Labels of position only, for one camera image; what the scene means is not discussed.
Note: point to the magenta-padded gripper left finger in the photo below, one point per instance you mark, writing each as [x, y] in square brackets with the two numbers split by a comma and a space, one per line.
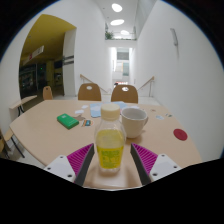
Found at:
[58, 166]

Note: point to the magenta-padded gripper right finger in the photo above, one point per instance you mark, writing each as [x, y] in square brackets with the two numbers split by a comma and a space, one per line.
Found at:
[165, 165]

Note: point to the clear bottle with yellow drink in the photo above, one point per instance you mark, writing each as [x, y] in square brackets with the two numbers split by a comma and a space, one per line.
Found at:
[110, 146]

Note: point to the flat round red coaster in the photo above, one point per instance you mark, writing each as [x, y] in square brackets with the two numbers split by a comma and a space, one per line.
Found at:
[180, 134]

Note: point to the green rectangular box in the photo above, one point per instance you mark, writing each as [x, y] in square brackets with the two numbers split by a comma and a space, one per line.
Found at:
[67, 121]

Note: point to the white ceramic mug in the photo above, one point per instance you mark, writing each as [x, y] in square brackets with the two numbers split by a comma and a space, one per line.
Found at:
[133, 126]

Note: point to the small orange blue printed card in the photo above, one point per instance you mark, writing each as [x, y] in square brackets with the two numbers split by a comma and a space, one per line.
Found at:
[87, 123]

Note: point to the small white card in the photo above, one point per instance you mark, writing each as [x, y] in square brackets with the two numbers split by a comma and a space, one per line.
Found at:
[79, 111]
[85, 107]

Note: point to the wooden chair with metal legs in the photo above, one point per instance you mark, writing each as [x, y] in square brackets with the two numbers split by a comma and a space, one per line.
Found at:
[7, 135]

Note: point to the wooden chair with round hole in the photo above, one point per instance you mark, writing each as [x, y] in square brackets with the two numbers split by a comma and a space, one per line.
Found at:
[47, 94]
[89, 94]
[124, 96]

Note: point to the wooden bench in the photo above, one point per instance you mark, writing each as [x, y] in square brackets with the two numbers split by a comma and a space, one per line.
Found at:
[23, 101]

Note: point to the wooden stair handrail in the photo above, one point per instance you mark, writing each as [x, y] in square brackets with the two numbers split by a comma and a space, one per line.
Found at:
[87, 79]
[148, 81]

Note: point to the dark shelf unit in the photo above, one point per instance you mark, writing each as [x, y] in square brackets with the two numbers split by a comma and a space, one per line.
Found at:
[27, 80]

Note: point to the white hanging sign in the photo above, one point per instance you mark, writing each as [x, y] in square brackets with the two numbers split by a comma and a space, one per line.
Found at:
[35, 54]

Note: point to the green potted plant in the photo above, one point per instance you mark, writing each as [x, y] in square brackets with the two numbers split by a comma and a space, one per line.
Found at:
[109, 35]

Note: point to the round ceiling lights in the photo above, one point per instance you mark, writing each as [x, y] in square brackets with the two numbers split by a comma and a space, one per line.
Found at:
[117, 7]

